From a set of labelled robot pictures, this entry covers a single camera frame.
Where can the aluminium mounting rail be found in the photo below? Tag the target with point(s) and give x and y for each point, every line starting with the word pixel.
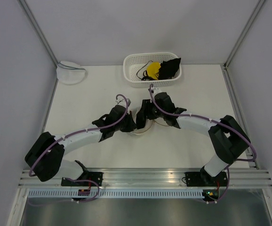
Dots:
pixel 121 178

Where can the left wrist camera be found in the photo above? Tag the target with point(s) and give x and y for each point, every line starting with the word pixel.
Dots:
pixel 123 102

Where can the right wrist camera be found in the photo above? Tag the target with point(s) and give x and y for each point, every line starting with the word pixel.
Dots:
pixel 155 91

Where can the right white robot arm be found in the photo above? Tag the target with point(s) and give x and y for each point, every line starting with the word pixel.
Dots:
pixel 227 137

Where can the white mesh laundry bag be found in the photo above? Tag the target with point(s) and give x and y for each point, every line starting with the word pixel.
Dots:
pixel 148 124

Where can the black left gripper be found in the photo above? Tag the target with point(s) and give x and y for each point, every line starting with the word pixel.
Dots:
pixel 132 125

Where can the white plastic basket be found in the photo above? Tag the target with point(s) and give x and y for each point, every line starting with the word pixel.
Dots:
pixel 135 65

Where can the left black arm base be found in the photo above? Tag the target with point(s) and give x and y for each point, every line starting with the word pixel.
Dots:
pixel 85 175

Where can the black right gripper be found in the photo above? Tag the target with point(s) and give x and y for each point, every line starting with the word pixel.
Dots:
pixel 146 105

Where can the white slotted cable duct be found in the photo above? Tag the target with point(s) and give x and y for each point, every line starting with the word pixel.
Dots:
pixel 117 193

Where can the black bra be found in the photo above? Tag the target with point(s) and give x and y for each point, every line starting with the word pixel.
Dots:
pixel 168 69

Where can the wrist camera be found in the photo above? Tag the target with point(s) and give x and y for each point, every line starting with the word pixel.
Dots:
pixel 155 91
pixel 123 102

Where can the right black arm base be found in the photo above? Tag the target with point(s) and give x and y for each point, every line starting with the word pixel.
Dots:
pixel 207 176

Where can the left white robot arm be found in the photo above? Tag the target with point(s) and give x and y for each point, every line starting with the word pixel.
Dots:
pixel 46 156

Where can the white folded mesh bag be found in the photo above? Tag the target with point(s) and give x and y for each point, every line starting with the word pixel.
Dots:
pixel 70 73

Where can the yellow bra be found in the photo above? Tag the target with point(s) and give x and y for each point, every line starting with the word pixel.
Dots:
pixel 152 70

